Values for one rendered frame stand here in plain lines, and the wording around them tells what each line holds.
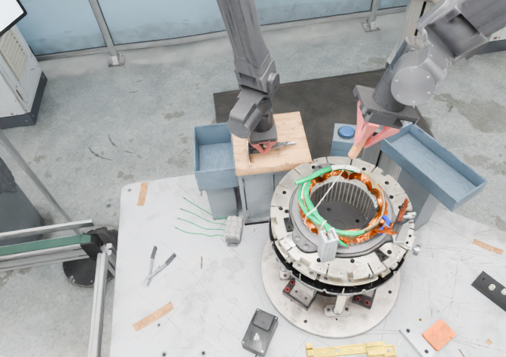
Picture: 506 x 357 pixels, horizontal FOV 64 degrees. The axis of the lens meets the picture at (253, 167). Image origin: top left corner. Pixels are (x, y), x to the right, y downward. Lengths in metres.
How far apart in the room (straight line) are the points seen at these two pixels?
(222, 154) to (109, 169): 1.50
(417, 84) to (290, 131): 0.59
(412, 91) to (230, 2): 0.32
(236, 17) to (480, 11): 0.36
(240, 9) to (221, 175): 0.50
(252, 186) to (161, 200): 0.38
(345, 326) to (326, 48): 2.43
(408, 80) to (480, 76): 2.66
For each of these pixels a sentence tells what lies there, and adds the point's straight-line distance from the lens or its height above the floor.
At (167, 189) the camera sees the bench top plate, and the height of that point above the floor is 0.78.
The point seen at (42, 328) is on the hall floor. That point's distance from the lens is 2.26.
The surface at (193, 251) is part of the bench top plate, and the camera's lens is 1.27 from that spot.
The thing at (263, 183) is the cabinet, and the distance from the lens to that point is 1.12.
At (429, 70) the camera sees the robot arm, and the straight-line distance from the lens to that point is 0.59.
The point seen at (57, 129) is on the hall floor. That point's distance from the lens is 3.01.
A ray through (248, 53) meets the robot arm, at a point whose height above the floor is 1.43.
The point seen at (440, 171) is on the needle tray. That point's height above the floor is 1.02.
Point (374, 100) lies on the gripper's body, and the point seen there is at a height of 1.43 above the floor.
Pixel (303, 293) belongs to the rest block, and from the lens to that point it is 1.13.
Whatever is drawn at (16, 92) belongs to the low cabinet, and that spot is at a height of 0.27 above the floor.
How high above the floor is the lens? 1.89
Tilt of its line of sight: 52 degrees down
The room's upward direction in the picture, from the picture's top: 5 degrees counter-clockwise
